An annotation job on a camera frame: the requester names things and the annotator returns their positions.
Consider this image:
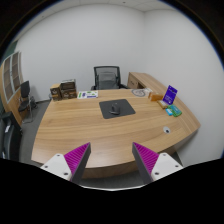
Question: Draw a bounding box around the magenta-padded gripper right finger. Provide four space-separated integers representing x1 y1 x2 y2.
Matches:
131 142 185 185

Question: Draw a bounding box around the orange box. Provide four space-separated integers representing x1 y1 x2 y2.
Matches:
148 92 164 102

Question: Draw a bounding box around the small tan box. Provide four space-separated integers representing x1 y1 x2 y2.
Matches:
157 99 169 110

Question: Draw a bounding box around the black mesh office chair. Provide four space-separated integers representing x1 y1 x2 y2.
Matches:
90 65 128 91

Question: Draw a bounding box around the dark grey computer mouse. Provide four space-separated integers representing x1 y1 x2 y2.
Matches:
109 102 121 116

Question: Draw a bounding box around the green packet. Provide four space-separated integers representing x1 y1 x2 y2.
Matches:
168 104 183 118

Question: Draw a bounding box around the round white patterned disc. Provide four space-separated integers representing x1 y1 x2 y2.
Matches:
131 88 147 98

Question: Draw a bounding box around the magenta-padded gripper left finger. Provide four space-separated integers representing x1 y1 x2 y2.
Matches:
40 142 92 185

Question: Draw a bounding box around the wooden glass-door cabinet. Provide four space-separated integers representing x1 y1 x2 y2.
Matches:
0 50 25 126

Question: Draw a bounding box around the purple standing sign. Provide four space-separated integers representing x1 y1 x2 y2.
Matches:
162 84 179 106

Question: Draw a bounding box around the wide brown cardboard box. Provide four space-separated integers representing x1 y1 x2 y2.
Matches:
60 89 78 100

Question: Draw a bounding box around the black cardboard box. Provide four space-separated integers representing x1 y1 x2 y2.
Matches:
60 78 77 92

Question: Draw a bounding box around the wooden side desk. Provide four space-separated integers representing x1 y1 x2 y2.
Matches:
127 71 168 98

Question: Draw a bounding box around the black visitor chair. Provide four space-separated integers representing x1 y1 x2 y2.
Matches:
17 80 38 124

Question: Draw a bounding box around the dark grey mouse pad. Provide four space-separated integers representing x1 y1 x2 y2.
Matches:
98 98 137 120

